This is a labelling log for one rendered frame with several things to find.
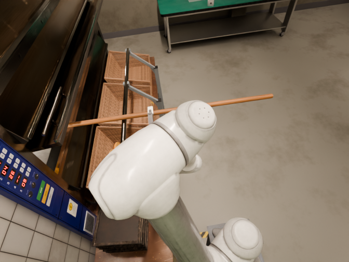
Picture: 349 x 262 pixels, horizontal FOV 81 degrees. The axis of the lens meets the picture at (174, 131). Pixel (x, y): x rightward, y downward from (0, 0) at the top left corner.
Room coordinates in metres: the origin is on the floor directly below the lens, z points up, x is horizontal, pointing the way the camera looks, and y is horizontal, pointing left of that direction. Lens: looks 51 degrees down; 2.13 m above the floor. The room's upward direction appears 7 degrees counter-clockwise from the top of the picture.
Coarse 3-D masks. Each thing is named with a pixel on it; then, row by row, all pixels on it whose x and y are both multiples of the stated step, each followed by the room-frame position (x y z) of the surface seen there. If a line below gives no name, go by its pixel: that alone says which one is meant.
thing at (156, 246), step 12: (132, 60) 2.56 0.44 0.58; (144, 72) 2.25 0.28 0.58; (156, 84) 1.98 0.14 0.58; (156, 96) 1.77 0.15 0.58; (156, 108) 1.58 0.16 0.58; (156, 240) 0.31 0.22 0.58; (96, 252) 0.29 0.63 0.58; (120, 252) 0.27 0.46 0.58; (132, 252) 0.26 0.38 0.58; (144, 252) 0.25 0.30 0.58; (156, 252) 0.24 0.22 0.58; (168, 252) 0.23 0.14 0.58
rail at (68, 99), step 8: (96, 8) 2.06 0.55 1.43; (88, 32) 1.61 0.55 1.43; (88, 40) 1.51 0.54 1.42; (80, 56) 1.28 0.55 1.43; (80, 64) 1.19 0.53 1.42; (72, 80) 1.03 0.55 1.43; (72, 88) 0.95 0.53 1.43; (72, 96) 0.90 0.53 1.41; (64, 104) 0.82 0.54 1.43; (64, 112) 0.76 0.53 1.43; (64, 120) 0.72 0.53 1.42; (56, 136) 0.61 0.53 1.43
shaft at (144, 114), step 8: (256, 96) 0.94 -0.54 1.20; (264, 96) 0.93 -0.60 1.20; (272, 96) 0.93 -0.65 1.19; (216, 104) 0.92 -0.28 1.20; (224, 104) 0.92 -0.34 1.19; (144, 112) 0.92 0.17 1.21; (160, 112) 0.91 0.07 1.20; (168, 112) 0.91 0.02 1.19; (88, 120) 0.91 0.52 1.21; (96, 120) 0.90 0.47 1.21; (104, 120) 0.90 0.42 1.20; (112, 120) 0.90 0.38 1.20
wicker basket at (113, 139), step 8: (96, 128) 1.15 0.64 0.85; (104, 128) 1.17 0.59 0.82; (112, 128) 1.17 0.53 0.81; (120, 128) 1.17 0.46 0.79; (128, 128) 1.17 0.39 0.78; (136, 128) 1.17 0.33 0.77; (96, 136) 1.08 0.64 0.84; (104, 136) 1.15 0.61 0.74; (112, 136) 1.17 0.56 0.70; (120, 136) 1.18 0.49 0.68; (128, 136) 1.18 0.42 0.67; (96, 144) 1.01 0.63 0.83; (104, 144) 1.08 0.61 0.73; (112, 144) 1.15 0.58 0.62; (96, 152) 0.94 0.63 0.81; (104, 152) 1.00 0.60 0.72; (96, 160) 0.88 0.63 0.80; (88, 168) 0.78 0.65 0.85; (88, 176) 0.72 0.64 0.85
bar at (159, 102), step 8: (128, 48) 1.78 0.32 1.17; (128, 56) 1.65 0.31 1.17; (136, 56) 1.76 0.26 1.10; (128, 64) 1.53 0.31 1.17; (128, 72) 1.43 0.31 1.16; (128, 88) 1.28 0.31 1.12; (136, 88) 1.30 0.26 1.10; (160, 88) 1.75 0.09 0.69; (144, 96) 1.28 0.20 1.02; (160, 96) 1.75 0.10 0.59; (160, 104) 1.27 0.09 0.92
